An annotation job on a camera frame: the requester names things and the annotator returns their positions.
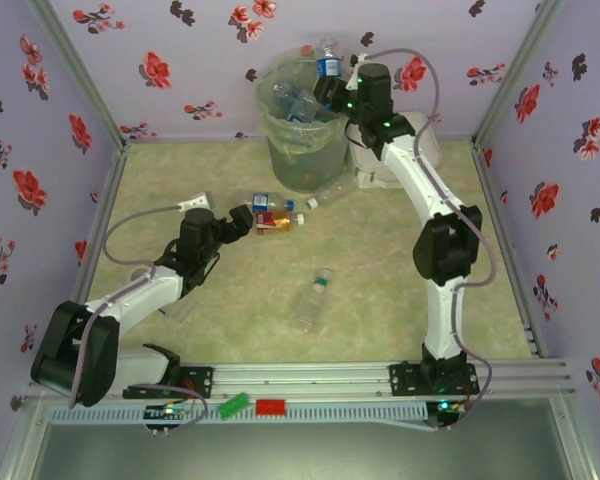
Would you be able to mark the blue label bottle white cap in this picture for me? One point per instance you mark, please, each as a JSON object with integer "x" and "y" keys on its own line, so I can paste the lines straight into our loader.
{"x": 328, "y": 66}

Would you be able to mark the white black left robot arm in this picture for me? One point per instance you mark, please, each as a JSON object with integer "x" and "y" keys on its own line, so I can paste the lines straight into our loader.
{"x": 140, "y": 292}

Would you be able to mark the grey metal panel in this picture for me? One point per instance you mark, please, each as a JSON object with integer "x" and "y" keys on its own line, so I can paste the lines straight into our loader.
{"x": 300, "y": 455}

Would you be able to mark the aluminium frame leg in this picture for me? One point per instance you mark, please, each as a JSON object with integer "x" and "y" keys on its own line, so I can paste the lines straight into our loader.
{"x": 17, "y": 455}
{"x": 572, "y": 440}

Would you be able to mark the controller circuit board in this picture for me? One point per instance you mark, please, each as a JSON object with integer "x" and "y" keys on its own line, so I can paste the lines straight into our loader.
{"x": 162, "y": 412}
{"x": 445, "y": 407}

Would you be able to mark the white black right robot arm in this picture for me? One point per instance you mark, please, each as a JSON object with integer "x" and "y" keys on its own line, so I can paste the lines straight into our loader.
{"x": 420, "y": 175}

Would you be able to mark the left controller circuit board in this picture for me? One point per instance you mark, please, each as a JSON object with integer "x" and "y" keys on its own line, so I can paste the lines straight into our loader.
{"x": 162, "y": 412}

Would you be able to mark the white plastic lidded box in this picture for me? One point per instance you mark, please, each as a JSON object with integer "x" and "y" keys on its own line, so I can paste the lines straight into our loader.
{"x": 370, "y": 172}

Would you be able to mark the black mount plate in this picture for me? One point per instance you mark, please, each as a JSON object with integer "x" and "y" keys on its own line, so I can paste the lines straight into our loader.
{"x": 405, "y": 380}
{"x": 202, "y": 382}

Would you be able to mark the aluminium frame post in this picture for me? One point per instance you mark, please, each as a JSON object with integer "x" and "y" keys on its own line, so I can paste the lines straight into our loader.
{"x": 514, "y": 75}
{"x": 81, "y": 75}

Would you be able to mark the clear bottle white cap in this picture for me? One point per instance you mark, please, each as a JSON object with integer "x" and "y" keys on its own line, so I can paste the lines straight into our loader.
{"x": 330, "y": 195}

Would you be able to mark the black left mount plate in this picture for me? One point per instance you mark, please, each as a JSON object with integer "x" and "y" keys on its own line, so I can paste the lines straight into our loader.
{"x": 202, "y": 382}

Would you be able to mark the right controller circuit board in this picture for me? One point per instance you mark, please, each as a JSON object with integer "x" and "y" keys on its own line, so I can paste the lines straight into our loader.
{"x": 445, "y": 407}

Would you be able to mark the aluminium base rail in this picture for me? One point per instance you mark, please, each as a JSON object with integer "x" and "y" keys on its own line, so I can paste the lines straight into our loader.
{"x": 300, "y": 380}

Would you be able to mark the grey translucent trash bin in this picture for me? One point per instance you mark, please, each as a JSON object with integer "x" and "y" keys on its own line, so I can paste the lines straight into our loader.
{"x": 305, "y": 170}

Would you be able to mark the amber bottle red label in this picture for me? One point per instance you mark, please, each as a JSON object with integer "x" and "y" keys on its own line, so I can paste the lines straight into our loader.
{"x": 280, "y": 222}

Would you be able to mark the tall clear bottle blue cap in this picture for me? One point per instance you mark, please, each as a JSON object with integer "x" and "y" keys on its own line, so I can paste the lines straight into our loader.
{"x": 282, "y": 97}

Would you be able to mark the clear plastic bin liner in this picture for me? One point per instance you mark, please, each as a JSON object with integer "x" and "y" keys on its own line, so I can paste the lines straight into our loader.
{"x": 280, "y": 135}

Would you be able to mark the black right mount plate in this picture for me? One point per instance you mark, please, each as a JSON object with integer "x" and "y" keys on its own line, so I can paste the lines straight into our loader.
{"x": 405, "y": 380}

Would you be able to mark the red plastic block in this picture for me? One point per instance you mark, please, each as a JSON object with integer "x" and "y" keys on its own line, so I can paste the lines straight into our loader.
{"x": 271, "y": 407}

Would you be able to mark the green plastic block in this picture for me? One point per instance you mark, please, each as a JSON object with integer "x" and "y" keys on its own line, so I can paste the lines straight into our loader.
{"x": 234, "y": 406}

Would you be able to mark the clear bottle blue label blue cap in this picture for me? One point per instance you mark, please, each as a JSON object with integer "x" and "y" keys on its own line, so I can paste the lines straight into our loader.
{"x": 262, "y": 202}

